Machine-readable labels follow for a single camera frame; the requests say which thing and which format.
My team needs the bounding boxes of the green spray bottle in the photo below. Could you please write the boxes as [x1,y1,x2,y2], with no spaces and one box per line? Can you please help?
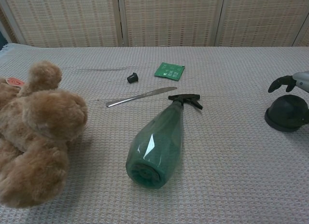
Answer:
[125,93,203,190]

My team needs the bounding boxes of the bamboo folding screen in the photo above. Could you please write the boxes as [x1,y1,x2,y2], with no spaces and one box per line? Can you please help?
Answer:
[0,0,309,48]

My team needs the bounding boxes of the silver table knife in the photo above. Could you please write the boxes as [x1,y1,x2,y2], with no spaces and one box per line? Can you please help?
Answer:
[105,86,178,108]

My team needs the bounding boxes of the green foil sachet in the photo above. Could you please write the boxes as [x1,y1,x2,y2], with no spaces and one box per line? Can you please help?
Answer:
[154,61,185,82]

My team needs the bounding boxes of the beige woven tablecloth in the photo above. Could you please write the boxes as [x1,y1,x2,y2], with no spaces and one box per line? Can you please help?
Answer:
[0,42,309,224]

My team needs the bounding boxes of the brown teddy bear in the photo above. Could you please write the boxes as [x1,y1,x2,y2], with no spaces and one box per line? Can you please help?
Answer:
[0,60,89,209]

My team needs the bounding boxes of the orange round bear tag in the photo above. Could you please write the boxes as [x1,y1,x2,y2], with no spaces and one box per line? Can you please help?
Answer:
[5,77,26,87]

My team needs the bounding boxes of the black round object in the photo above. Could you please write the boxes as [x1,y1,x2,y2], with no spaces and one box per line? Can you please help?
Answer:
[264,94,309,132]

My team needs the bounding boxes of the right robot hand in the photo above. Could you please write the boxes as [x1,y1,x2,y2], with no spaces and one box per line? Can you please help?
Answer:
[267,70,309,93]

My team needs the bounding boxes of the small black cap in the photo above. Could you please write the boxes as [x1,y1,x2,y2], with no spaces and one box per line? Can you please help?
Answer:
[126,72,139,84]

